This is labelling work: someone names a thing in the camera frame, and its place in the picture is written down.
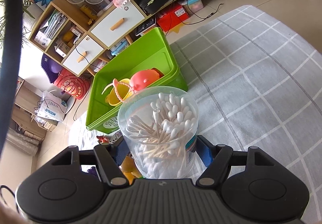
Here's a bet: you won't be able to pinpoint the white paper bag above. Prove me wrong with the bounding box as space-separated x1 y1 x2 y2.
35 91 67 122

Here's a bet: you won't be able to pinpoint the orange brown figurine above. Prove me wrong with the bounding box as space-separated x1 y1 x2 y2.
97 135 110 145

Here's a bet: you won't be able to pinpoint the green plastic cookie box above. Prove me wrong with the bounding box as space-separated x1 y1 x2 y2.
86 28 188 134

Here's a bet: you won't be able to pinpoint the wooden side shelf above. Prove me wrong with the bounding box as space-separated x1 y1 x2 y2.
6 77 57 156

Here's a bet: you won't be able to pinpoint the clear pink storage box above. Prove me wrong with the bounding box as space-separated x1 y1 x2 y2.
178 0 204 15

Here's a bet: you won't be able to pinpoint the red cardboard box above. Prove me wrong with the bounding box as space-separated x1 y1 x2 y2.
156 3 189 32

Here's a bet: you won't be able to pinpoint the red printed bucket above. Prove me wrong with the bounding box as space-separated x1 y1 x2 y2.
54 68 91 100

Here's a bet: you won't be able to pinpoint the grey checked cloth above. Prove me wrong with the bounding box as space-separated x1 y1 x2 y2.
72 4 322 224

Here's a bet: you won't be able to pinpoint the wooden tv cabinet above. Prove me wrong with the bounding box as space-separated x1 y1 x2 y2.
28 0 257 78

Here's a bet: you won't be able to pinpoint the blue lid storage box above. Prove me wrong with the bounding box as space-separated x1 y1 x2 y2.
110 38 129 56

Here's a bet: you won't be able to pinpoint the yellow toy pot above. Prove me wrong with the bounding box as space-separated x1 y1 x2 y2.
101 78 133 106

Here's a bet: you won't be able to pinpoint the clear cotton swab jar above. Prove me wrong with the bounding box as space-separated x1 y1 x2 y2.
117 86 199 179

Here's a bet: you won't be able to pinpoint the purple toy grapes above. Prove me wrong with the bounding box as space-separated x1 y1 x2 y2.
86 166 98 177

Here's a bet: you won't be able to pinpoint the pink pig toy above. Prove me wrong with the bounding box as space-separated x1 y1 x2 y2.
130 68 164 93

